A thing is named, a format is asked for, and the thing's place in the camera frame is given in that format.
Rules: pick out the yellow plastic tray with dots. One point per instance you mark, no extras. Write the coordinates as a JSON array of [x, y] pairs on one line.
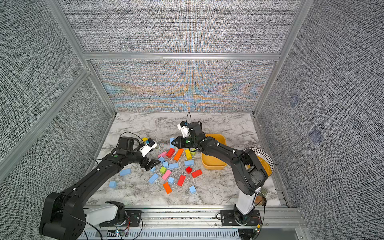
[[211, 161]]

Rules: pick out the lime green cube block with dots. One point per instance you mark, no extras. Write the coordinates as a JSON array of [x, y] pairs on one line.
[[163, 170]]

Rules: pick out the pink block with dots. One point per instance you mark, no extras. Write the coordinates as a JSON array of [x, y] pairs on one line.
[[166, 175], [163, 154]]

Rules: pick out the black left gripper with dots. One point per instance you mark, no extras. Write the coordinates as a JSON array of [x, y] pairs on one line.
[[151, 164]]

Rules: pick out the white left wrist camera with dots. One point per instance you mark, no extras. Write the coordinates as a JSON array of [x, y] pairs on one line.
[[147, 146]]

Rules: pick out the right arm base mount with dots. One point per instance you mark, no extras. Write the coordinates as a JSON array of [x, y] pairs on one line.
[[236, 218]]

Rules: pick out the brown wooden item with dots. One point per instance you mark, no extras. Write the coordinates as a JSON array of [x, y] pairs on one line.
[[260, 201]]

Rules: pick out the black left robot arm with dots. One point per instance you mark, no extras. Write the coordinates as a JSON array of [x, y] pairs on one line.
[[63, 215]]

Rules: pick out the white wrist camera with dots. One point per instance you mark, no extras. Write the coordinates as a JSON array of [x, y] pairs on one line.
[[147, 146], [183, 127]]

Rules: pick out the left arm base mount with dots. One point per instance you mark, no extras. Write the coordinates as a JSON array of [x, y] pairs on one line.
[[131, 218]]

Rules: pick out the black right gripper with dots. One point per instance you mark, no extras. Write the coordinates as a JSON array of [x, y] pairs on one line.
[[180, 144]]

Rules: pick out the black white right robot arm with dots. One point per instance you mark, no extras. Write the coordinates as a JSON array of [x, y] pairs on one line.
[[250, 167]]

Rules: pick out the small red cube block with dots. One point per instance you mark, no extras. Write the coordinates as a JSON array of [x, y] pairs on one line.
[[189, 170]]

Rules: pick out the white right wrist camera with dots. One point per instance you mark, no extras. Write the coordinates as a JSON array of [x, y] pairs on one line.
[[183, 127]]

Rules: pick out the red long block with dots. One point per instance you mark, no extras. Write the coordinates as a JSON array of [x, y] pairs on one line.
[[181, 180]]

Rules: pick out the light blue long block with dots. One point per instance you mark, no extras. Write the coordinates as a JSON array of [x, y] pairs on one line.
[[153, 178], [173, 166], [125, 172]]

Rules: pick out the orange long block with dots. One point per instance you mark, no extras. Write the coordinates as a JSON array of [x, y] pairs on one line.
[[178, 155]]

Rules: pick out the aluminium front rail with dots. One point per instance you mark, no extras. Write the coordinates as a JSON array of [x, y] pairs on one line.
[[203, 217]]

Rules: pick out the patterned plate with yellow food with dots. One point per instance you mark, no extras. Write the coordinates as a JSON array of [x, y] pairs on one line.
[[265, 160]]

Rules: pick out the glass bottle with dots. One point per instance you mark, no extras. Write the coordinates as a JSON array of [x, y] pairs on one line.
[[263, 192]]

